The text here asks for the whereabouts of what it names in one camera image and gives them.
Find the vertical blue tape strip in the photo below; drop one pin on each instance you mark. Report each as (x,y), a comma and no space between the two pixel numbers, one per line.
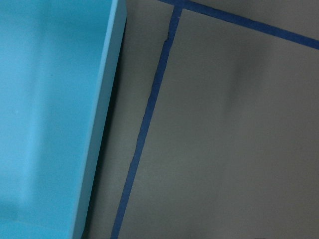
(146,121)

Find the light blue plastic bin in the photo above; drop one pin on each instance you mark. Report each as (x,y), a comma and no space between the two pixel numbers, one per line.
(58,60)

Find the horizontal blue tape strip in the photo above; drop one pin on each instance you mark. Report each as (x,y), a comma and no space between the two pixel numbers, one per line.
(245,22)

